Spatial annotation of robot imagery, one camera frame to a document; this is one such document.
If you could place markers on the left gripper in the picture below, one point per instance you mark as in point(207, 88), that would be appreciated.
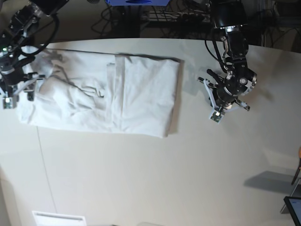
point(226, 91)

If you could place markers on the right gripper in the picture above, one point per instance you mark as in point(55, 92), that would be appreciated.
point(11, 77)

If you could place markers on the white T-shirt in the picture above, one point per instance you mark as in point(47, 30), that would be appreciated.
point(103, 93)

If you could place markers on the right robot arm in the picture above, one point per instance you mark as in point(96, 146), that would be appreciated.
point(22, 26)

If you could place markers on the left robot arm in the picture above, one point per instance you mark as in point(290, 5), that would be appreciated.
point(229, 16)

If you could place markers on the black tripod leg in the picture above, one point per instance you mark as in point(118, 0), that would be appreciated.
point(296, 173)

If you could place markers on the blue box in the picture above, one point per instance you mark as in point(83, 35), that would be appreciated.
point(137, 2)

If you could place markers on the white paper sheet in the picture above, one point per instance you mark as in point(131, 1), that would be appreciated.
point(53, 219)

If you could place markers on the tablet on stand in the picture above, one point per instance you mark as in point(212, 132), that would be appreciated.
point(293, 207)

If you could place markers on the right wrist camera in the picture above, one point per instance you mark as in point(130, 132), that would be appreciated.
point(9, 102)

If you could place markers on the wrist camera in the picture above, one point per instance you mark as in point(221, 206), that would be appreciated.
point(216, 116)
point(9, 102)

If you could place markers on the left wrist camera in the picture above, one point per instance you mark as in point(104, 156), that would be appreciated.
point(216, 116)

